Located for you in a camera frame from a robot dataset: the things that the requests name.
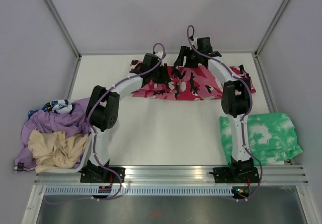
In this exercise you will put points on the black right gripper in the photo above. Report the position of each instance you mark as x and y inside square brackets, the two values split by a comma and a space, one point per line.
[185, 51]

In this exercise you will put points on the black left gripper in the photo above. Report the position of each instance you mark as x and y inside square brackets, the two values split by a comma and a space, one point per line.
[165, 78]

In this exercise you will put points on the pink camouflage trousers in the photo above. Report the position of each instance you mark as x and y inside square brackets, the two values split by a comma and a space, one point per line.
[181, 83]

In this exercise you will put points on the purple trousers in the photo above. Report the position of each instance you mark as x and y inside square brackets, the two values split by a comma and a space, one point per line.
[48, 122]

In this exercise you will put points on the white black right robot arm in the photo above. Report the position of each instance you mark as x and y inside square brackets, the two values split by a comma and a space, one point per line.
[236, 98]

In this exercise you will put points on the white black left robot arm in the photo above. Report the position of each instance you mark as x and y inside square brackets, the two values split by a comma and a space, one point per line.
[103, 107]

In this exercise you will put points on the green white folded trousers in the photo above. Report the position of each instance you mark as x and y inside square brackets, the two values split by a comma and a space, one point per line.
[272, 138]

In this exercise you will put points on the blue white patterned garment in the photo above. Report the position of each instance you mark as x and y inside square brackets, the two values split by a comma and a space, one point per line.
[58, 106]

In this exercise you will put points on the beige garment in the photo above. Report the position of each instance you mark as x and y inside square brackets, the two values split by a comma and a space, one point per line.
[53, 151]

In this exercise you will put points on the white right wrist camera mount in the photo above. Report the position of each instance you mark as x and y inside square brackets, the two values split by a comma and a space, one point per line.
[193, 42]

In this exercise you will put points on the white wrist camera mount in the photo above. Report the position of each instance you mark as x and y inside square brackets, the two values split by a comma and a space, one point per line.
[159, 54]
[193, 42]

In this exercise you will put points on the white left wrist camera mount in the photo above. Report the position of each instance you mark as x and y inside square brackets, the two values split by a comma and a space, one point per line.
[159, 54]

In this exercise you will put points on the aluminium frame rear rail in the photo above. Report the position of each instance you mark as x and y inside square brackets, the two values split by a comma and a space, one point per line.
[143, 52]

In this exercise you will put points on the aluminium left side rail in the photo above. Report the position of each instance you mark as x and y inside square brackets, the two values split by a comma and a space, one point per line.
[72, 78]

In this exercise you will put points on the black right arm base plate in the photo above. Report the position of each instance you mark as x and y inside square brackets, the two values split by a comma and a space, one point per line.
[225, 175]

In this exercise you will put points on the aluminium frame rear right post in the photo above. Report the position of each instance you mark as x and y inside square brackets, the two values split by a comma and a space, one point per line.
[277, 17]

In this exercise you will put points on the aluminium frame post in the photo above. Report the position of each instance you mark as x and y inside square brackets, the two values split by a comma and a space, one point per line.
[277, 17]
[62, 27]

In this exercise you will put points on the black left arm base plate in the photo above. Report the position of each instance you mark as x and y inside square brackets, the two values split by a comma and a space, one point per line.
[100, 175]

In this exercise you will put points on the aluminium frame rear left post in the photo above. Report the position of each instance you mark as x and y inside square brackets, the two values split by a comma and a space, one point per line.
[62, 27]

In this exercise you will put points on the aluminium front rail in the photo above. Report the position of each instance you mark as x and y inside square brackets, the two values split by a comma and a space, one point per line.
[273, 175]

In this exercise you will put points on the white slotted cable duct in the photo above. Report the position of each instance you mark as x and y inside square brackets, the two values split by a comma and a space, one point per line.
[144, 190]

